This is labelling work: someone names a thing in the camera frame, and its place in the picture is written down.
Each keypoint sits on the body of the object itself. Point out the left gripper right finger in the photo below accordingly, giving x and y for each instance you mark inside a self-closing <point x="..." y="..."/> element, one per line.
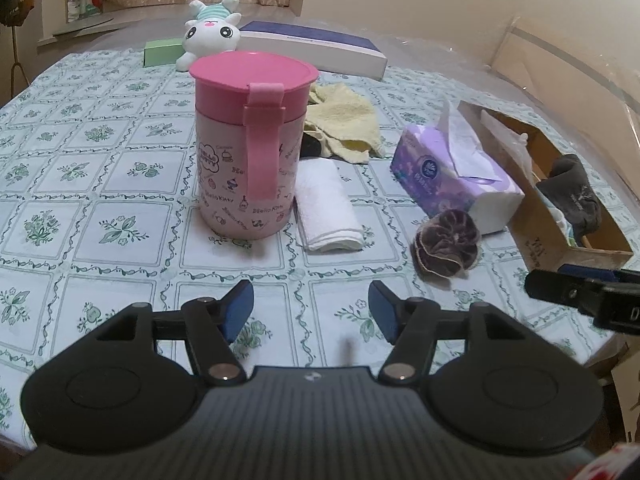
<point x="409" y="325"/>

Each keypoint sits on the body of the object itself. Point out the dark purple scrunchie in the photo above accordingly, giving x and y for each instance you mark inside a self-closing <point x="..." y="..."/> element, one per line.
<point x="446" y="245"/>

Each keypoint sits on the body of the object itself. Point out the white bunny plush toy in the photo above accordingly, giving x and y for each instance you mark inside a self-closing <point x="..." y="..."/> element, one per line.
<point x="212" y="29"/>

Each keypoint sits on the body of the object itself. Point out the white washcloth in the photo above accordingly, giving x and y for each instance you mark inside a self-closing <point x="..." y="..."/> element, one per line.
<point x="325" y="215"/>

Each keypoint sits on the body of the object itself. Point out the brown cardboard box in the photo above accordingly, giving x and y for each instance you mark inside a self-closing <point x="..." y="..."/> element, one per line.
<point x="540" y="242"/>

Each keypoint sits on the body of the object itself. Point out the plastic wrapped headboard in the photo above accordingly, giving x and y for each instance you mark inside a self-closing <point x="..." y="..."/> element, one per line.
<point x="587" y="91"/>

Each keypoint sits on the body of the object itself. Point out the blue surgical face mask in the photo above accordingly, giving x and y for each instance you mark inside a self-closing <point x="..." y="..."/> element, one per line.
<point x="563" y="225"/>

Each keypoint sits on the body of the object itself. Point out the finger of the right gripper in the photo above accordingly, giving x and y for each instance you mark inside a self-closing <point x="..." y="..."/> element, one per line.
<point x="604" y="275"/>
<point x="582" y="294"/>

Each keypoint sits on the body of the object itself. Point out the dark grey sock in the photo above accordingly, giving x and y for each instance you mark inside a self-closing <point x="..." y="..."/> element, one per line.
<point x="568" y="188"/>

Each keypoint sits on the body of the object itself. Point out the pink lidded cup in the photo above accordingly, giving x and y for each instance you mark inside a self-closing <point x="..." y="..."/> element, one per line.
<point x="250" y="110"/>

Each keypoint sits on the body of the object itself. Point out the purple tissue pack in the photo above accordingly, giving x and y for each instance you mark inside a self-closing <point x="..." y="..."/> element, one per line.
<point x="445" y="167"/>

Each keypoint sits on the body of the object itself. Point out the small green box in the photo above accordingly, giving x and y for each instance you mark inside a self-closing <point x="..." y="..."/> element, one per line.
<point x="162" y="52"/>

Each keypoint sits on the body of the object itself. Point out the floral tablecloth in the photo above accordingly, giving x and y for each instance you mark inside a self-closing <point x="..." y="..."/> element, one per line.
<point x="98" y="210"/>

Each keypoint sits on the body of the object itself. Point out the yellow towel cloth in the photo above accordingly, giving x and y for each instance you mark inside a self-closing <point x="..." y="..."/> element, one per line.
<point x="344" y="123"/>

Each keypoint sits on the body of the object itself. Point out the blue white flat box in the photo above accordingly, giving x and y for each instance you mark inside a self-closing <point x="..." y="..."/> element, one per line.
<point x="327" y="50"/>

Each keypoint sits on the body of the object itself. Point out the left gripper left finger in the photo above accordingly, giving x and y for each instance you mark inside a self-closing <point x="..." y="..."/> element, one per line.
<point x="211" y="326"/>

